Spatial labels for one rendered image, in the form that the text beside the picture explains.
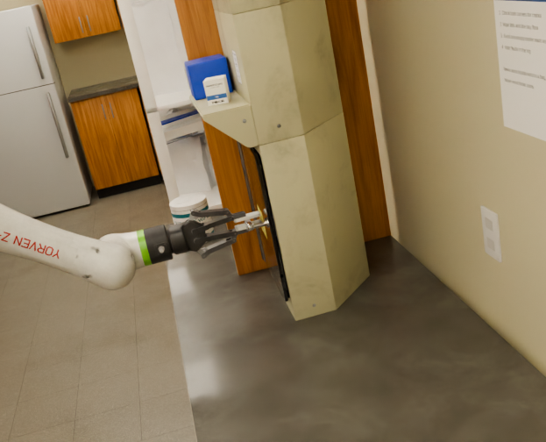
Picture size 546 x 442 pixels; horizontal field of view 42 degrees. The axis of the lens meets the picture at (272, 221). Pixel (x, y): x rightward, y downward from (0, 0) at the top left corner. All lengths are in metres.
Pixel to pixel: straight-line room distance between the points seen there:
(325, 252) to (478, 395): 0.54
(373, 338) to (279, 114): 0.57
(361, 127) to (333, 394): 0.88
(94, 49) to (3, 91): 1.05
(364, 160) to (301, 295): 0.53
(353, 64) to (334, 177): 0.41
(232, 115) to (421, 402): 0.75
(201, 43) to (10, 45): 4.66
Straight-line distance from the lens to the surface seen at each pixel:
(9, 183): 6.79
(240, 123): 1.67
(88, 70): 7.23
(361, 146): 2.15
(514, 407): 1.48
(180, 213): 2.46
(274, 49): 1.66
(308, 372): 1.64
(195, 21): 2.00
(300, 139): 1.70
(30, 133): 6.67
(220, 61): 1.85
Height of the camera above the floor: 1.82
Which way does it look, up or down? 20 degrees down
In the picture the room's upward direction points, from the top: 12 degrees counter-clockwise
